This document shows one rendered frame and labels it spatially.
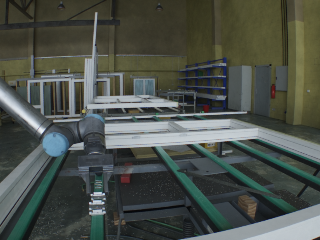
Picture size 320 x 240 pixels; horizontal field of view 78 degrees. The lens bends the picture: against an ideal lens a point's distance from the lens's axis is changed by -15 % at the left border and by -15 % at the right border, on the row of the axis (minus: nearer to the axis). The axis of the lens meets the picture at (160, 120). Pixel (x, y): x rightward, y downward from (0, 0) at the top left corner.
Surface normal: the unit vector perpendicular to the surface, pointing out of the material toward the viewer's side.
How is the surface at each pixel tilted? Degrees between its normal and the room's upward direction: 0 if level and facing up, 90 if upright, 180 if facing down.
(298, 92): 90
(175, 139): 90
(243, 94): 90
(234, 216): 0
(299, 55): 90
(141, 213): 0
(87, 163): 37
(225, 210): 0
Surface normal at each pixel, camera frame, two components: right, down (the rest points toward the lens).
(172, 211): 0.00, -0.99
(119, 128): 0.22, 0.15
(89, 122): -0.09, -0.67
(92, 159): 0.16, -0.69
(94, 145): 0.21, 0.71
